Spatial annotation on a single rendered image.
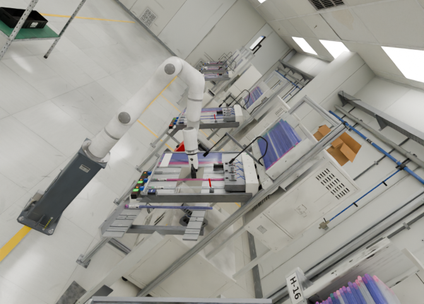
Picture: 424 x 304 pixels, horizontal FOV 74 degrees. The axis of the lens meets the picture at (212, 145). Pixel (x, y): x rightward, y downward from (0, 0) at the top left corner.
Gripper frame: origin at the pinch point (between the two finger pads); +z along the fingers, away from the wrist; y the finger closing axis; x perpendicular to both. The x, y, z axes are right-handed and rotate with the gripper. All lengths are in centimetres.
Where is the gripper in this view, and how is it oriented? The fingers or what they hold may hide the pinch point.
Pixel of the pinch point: (194, 173)
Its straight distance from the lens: 188.3
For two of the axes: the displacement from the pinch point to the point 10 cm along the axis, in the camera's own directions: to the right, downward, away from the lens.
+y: 0.4, -3.8, 9.3
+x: -10.0, 0.7, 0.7
